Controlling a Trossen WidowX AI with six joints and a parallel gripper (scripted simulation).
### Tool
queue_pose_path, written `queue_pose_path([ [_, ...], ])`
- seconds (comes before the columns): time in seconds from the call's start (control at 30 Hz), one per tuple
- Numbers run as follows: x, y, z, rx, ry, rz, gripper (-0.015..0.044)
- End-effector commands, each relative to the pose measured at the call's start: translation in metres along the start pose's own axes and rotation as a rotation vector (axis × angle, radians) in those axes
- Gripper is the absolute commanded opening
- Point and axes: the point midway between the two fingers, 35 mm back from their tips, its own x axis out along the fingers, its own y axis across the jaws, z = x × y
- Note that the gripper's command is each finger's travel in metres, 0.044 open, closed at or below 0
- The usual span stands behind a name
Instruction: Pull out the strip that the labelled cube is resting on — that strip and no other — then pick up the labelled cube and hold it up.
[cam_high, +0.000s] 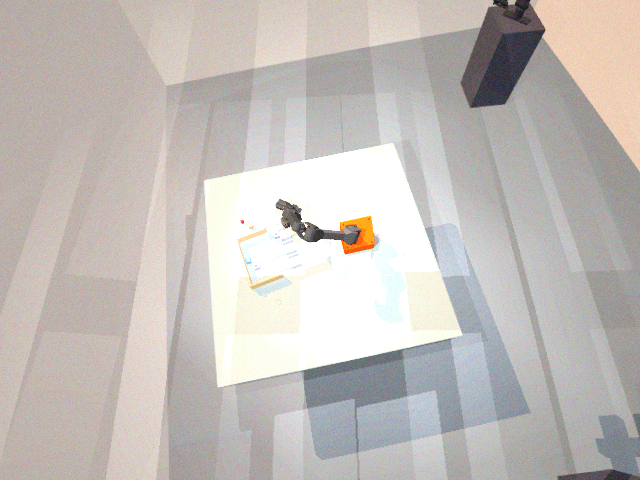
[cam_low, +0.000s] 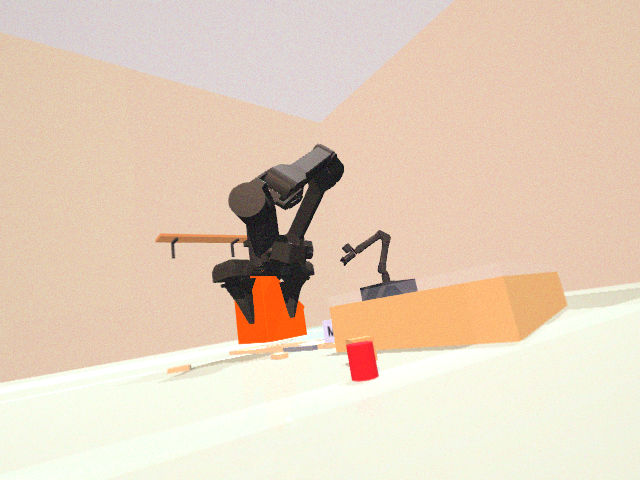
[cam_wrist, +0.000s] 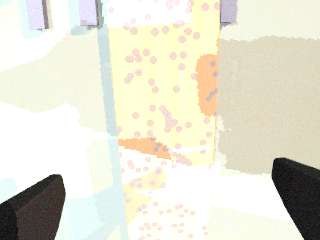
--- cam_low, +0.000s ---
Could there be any red cylinder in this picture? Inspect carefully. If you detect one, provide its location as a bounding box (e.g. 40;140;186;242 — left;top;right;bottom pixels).
346;341;379;381

